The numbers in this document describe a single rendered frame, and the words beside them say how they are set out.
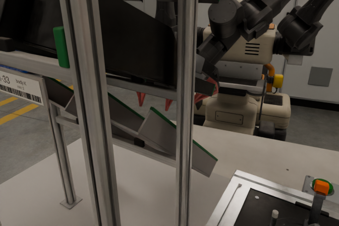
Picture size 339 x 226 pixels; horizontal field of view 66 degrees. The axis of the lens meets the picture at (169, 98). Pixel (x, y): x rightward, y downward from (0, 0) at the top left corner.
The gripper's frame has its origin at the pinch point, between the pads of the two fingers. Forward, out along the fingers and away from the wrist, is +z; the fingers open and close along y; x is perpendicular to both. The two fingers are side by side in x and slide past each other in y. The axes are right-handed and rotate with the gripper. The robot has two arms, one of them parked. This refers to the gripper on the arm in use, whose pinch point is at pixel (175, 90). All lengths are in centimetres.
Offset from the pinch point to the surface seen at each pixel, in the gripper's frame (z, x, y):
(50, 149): 100, 154, -115
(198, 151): 6.8, -5.1, 13.9
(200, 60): -5.4, -13.5, 5.1
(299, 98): -121, 281, 17
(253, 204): 7.2, 3.1, 27.9
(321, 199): -1.0, -4.9, 34.2
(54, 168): 40.9, 16.0, -19.0
